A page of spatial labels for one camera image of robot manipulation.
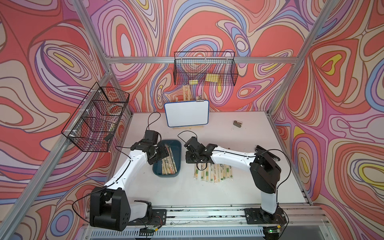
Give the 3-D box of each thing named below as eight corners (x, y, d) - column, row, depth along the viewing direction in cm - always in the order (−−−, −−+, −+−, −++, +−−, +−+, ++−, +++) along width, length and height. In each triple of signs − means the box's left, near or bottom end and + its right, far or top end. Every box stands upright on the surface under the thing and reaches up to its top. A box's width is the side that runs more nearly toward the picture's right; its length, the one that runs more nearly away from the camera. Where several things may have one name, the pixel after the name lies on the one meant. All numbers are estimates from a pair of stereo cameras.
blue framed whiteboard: (169, 130, 110) (164, 107, 92) (169, 125, 113) (164, 102, 96) (207, 127, 112) (210, 104, 94) (206, 122, 115) (209, 99, 97)
